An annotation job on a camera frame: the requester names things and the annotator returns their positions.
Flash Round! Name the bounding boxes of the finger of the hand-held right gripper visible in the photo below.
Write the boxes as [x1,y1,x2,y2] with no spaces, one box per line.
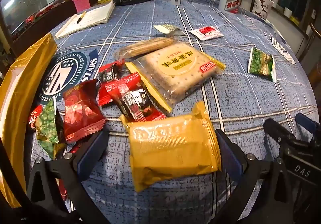
[263,118,310,150]
[294,113,321,137]

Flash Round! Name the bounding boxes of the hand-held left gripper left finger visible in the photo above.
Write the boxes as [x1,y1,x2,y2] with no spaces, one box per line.
[26,129,110,224]

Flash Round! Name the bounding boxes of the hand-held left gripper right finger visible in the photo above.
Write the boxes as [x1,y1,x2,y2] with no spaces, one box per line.
[201,129,294,224]

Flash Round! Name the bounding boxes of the red floral candy packet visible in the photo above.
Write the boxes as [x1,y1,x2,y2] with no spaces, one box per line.
[62,79,107,143]

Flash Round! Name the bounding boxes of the green pea packet dark edge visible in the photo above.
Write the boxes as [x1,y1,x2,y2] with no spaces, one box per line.
[35,99,67,160]

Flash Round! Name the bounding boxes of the yellow snack packet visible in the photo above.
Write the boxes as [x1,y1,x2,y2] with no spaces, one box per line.
[120,101,222,192]

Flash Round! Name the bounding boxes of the red black chocolate packet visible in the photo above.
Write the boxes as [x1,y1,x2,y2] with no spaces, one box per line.
[105,73,166,122]
[97,60,126,107]

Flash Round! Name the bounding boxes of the green pea packet white edge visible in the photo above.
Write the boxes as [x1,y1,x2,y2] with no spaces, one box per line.
[247,47,277,83]

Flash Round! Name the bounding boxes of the yellow taped cardboard box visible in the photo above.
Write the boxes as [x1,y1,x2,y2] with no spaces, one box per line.
[0,33,58,209]

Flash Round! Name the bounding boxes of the blue plaid tablecloth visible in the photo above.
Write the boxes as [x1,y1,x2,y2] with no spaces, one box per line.
[29,0,319,224]

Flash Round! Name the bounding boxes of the small red candy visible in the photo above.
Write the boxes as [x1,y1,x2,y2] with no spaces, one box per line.
[28,104,44,131]

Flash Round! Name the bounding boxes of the white black packet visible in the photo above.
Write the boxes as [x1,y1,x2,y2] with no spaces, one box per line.
[270,35,297,65]

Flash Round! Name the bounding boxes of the clear square cracker packet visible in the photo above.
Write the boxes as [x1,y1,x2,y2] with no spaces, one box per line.
[125,43,226,114]

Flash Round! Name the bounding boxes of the clear long biscuit packet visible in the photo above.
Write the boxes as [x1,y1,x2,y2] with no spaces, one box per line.
[113,37,176,60]

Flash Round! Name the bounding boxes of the white red sachet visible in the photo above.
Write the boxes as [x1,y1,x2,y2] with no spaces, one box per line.
[189,26,224,40]

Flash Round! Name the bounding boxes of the printed paper cup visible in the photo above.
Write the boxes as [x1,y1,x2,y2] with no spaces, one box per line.
[250,0,274,20]

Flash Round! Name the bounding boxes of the open notebook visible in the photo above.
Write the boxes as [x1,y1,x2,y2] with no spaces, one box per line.
[54,2,116,39]

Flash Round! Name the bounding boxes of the black yellow pen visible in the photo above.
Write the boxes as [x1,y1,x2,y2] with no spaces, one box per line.
[76,10,87,24]

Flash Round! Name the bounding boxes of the silver gold sachet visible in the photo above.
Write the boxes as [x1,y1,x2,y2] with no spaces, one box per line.
[153,24,186,37]

